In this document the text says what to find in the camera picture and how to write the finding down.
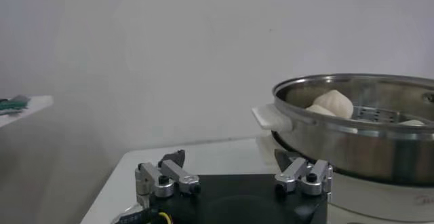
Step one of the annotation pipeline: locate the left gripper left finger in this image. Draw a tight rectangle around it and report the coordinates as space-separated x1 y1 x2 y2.
134 149 201 209

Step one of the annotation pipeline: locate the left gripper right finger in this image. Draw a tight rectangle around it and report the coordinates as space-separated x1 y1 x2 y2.
273 149 334 198

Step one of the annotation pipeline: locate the white steamed baozi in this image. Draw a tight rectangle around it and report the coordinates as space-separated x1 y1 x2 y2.
398 119 427 127
312 89 355 119
304 104 337 117

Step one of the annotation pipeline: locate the stainless steel steamer basket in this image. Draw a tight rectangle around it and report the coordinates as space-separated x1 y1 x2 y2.
251 73 434 187

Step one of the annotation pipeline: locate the white electric cooker base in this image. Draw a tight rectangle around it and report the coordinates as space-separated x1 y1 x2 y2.
256 132 434 223

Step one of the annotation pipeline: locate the green handheld tool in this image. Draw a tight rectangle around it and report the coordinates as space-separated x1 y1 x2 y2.
0 95 31 116

